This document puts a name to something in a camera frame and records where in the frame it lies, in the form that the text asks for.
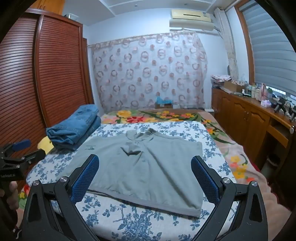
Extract blue floral bed sheet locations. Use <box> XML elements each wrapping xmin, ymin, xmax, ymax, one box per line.
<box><xmin>25</xmin><ymin>120</ymin><xmax>240</xmax><ymax>241</ymax></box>

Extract wrapped air conditioner pipe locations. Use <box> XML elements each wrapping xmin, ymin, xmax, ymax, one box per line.
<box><xmin>214</xmin><ymin>8</ymin><xmax>240</xmax><ymax>80</ymax></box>

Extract grey window blind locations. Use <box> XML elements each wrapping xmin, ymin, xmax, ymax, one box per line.
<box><xmin>240</xmin><ymin>0</ymin><xmax>296</xmax><ymax>94</ymax></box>

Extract black desk gadget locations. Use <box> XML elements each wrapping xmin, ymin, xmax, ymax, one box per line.
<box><xmin>274</xmin><ymin>97</ymin><xmax>287</xmax><ymax>114</ymax></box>

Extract wooden louvred wardrobe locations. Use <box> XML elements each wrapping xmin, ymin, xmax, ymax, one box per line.
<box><xmin>0</xmin><ymin>14</ymin><xmax>94</xmax><ymax>186</ymax></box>

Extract yellow cloth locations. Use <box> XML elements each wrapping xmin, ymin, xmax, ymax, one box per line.
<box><xmin>37</xmin><ymin>137</ymin><xmax>55</xmax><ymax>155</ymax></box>

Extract person's left hand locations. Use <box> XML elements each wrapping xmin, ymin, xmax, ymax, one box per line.
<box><xmin>5</xmin><ymin>181</ymin><xmax>21</xmax><ymax>223</ymax></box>

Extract stack of papers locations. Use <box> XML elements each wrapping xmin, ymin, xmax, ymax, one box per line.
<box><xmin>211</xmin><ymin>75</ymin><xmax>232</xmax><ymax>88</ymax></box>

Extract folded blue jeans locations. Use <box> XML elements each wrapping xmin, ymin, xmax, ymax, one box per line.
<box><xmin>46</xmin><ymin>104</ymin><xmax>100</xmax><ymax>144</ymax></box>
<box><xmin>52</xmin><ymin>115</ymin><xmax>102</xmax><ymax>151</ymax></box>

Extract colourful flower blanket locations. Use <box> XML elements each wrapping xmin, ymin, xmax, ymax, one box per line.
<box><xmin>17</xmin><ymin>108</ymin><xmax>292</xmax><ymax>241</ymax></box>

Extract ring patterned curtain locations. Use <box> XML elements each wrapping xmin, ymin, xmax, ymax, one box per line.
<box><xmin>89</xmin><ymin>31</ymin><xmax>208</xmax><ymax>112</ymax></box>

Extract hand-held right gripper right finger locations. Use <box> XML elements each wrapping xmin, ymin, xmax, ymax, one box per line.
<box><xmin>191</xmin><ymin>155</ymin><xmax>270</xmax><ymax>241</ymax></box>

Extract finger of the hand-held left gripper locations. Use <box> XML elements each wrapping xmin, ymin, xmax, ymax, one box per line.
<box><xmin>13</xmin><ymin>149</ymin><xmax>47</xmax><ymax>168</ymax></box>
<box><xmin>0</xmin><ymin>139</ymin><xmax>32</xmax><ymax>160</ymax></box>

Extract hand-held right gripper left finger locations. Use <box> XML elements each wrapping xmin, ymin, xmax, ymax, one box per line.
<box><xmin>17</xmin><ymin>154</ymin><xmax>109</xmax><ymax>241</ymax></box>

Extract wooden cabinet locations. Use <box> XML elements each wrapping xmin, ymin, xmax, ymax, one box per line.
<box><xmin>211</xmin><ymin>87</ymin><xmax>296</xmax><ymax>168</ymax></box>

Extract grey pants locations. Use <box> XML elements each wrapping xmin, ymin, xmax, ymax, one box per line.
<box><xmin>60</xmin><ymin>128</ymin><xmax>204</xmax><ymax>218</ymax></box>

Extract row of bottles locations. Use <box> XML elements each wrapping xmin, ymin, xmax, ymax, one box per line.
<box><xmin>245</xmin><ymin>82</ymin><xmax>274</xmax><ymax>100</ymax></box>

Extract blue toy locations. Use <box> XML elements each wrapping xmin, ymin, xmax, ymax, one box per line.
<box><xmin>155</xmin><ymin>92</ymin><xmax>173</xmax><ymax>106</ymax></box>

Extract white air conditioner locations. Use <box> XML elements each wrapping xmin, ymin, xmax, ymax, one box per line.
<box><xmin>169</xmin><ymin>9</ymin><xmax>214</xmax><ymax>31</ymax></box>

